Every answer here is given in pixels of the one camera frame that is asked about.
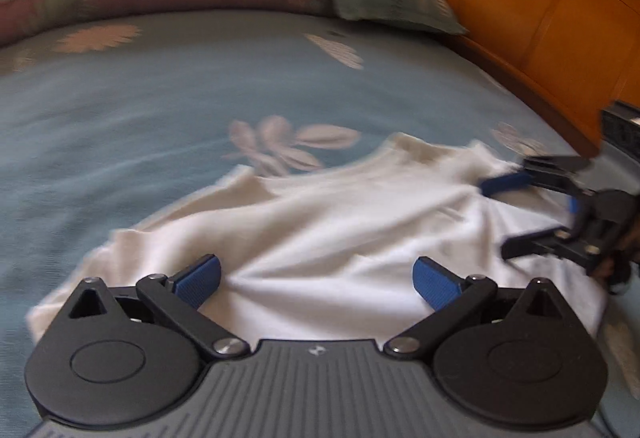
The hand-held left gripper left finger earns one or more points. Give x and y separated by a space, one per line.
195 280

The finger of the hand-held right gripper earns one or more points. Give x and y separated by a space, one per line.
505 183
540 243

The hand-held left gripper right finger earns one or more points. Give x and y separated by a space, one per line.
435 283

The white long-sleeve printed shirt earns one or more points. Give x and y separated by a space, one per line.
325 228

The wooden headboard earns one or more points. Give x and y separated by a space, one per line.
525 8

